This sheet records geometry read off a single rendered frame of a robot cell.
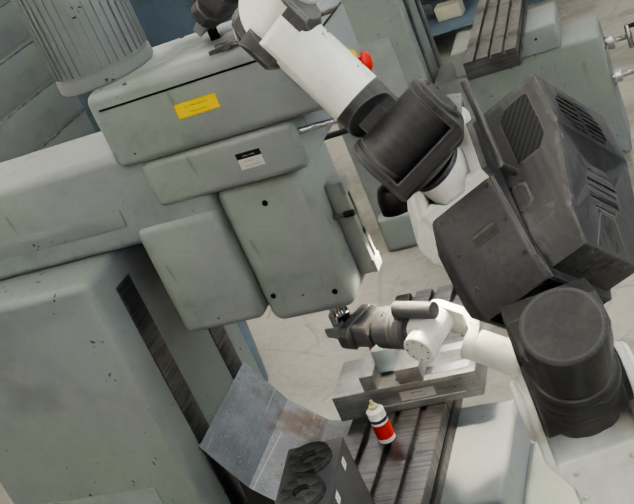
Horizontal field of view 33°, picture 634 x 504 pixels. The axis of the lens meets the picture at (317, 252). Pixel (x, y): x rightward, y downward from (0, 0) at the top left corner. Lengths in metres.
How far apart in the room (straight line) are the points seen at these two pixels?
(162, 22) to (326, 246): 7.53
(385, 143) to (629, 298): 2.90
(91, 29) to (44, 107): 5.64
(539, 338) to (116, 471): 1.27
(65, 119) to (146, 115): 5.84
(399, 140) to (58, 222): 0.91
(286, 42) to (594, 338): 0.62
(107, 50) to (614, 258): 1.02
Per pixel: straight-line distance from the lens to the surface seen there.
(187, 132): 2.02
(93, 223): 2.22
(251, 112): 1.96
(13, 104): 7.45
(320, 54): 1.60
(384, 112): 1.62
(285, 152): 1.98
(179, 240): 2.15
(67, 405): 2.37
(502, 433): 2.44
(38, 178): 2.24
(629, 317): 4.29
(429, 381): 2.43
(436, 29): 8.11
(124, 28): 2.11
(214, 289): 2.18
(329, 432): 2.63
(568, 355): 1.39
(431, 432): 2.39
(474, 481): 2.34
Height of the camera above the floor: 2.27
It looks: 23 degrees down
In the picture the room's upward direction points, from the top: 24 degrees counter-clockwise
